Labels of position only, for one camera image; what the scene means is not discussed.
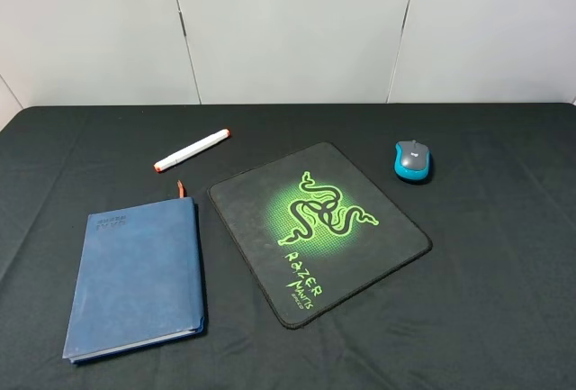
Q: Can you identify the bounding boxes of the black Razer mouse pad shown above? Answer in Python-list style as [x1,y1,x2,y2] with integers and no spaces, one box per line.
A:
[208,142,432,329]

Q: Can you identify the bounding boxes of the black tablecloth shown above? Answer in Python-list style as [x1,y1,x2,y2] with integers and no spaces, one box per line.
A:
[1,103,575,389]

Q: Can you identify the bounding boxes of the blue grey computer mouse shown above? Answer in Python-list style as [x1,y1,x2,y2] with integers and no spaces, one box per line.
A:
[393,140,432,184]

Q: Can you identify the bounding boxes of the blue hardcover notebook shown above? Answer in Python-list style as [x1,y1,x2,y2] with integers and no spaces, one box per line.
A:
[62,186,205,363]

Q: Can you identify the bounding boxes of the white marker pen orange caps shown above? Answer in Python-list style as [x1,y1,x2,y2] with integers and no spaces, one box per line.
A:
[153,129,230,173]

